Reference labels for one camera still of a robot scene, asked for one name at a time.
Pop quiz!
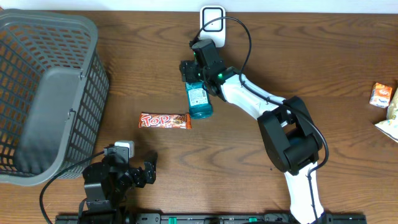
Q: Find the white barcode scanner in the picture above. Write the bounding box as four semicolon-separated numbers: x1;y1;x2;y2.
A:
199;6;226;48

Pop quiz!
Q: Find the yellow snack bag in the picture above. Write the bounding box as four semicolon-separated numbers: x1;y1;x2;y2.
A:
375;90;398;142

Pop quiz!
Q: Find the blue liquid bottle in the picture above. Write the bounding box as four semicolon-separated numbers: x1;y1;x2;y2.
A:
185;82;213;119

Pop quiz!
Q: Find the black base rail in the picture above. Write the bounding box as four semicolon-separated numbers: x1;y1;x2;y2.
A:
55;211;368;224

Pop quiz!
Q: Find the dark grey plastic basket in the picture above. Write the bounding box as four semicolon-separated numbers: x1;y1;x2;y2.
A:
1;9;109;186

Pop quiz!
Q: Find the black camera cable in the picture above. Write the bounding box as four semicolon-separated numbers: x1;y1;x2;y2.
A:
39;150;105;224
189;16;330;224

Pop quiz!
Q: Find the orange Top chocolate bar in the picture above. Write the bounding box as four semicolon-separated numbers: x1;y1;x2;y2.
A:
138;113;192;129

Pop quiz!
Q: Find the small orange snack packet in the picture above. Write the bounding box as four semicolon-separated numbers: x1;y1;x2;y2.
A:
369;83;392;108

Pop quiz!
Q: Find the black left camera cable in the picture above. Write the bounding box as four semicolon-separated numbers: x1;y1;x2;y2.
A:
39;150;105;224

